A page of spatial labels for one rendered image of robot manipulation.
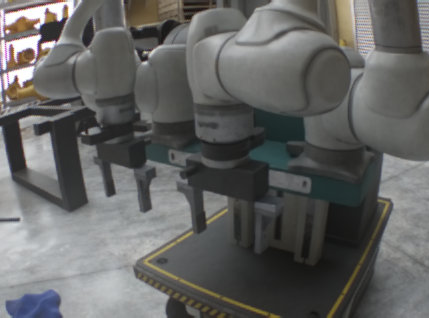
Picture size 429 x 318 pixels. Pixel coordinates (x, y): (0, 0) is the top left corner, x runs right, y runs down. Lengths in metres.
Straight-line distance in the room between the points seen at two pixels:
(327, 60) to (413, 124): 0.26
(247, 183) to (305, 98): 0.23
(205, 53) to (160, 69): 0.48
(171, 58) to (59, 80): 0.34
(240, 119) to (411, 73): 0.30
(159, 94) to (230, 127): 0.47
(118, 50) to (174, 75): 0.28
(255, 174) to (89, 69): 0.39
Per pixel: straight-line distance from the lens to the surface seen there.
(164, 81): 0.96
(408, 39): 0.60
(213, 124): 0.53
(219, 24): 0.51
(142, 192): 0.76
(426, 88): 0.59
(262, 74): 0.38
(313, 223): 1.06
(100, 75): 0.72
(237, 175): 0.56
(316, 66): 0.35
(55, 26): 4.29
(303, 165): 0.77
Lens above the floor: 1.01
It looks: 19 degrees down
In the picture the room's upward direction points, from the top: 3 degrees counter-clockwise
